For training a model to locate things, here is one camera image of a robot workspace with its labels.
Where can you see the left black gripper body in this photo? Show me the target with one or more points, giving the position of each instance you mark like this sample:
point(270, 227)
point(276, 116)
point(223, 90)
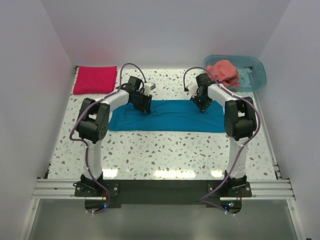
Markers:
point(141, 101)

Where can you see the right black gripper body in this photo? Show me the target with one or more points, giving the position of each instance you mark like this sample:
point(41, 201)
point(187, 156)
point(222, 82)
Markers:
point(202, 102)

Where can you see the blue t shirt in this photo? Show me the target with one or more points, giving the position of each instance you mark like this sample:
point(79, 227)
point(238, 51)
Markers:
point(169, 116)

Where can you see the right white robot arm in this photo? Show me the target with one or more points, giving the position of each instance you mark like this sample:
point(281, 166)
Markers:
point(241, 124)

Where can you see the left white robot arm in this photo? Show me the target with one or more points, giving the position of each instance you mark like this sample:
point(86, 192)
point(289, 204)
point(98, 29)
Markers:
point(93, 120)

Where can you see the salmon t shirt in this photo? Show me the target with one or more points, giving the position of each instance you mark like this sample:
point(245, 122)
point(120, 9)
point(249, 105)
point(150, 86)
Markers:
point(224, 72)

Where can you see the teal plastic bin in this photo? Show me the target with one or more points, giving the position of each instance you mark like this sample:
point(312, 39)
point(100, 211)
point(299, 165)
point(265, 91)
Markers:
point(252, 75)

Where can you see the folded red t shirt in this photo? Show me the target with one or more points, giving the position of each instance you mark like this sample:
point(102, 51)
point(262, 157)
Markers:
point(95, 80)

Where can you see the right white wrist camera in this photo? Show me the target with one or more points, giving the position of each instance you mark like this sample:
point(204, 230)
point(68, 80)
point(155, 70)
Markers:
point(192, 89)

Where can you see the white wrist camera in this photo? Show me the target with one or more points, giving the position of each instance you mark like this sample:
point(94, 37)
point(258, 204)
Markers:
point(192, 89)
point(149, 87)

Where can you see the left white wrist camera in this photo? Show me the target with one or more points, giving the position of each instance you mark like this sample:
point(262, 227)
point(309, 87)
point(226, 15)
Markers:
point(149, 87)

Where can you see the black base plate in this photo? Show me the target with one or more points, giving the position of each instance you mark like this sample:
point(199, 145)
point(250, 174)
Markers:
point(113, 194)

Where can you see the aluminium rail frame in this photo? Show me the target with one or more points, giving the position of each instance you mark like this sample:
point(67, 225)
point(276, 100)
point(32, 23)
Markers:
point(264, 177)

